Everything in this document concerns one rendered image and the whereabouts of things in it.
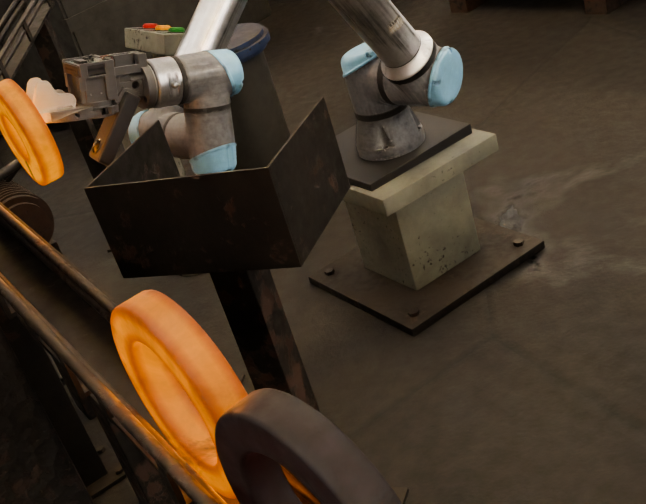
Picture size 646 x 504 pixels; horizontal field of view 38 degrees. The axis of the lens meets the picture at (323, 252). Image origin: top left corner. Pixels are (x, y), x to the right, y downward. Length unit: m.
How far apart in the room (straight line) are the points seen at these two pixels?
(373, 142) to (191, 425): 1.25
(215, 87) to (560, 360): 0.83
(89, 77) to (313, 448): 0.92
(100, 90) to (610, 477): 0.99
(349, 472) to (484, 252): 1.64
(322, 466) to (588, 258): 1.60
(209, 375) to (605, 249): 1.54
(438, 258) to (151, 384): 1.34
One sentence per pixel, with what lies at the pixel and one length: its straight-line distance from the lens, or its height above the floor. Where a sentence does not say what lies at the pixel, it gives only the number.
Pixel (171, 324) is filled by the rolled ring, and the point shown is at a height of 0.78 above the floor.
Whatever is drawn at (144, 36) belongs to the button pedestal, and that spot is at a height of 0.61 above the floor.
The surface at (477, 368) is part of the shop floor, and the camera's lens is 1.88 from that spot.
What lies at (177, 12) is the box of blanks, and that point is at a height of 0.32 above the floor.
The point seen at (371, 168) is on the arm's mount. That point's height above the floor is 0.32.
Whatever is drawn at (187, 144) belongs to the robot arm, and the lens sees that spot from 1.53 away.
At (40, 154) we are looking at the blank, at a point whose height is 0.74.
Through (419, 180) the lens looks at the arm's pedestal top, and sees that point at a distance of 1.95.
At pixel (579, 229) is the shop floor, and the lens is 2.25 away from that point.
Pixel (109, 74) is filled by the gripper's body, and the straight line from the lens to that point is 1.43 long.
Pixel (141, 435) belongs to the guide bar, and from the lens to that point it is 0.77.
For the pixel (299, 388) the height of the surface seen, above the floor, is 0.31.
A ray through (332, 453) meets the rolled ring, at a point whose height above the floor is 0.75.
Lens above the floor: 1.13
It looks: 28 degrees down
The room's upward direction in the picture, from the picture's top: 18 degrees counter-clockwise
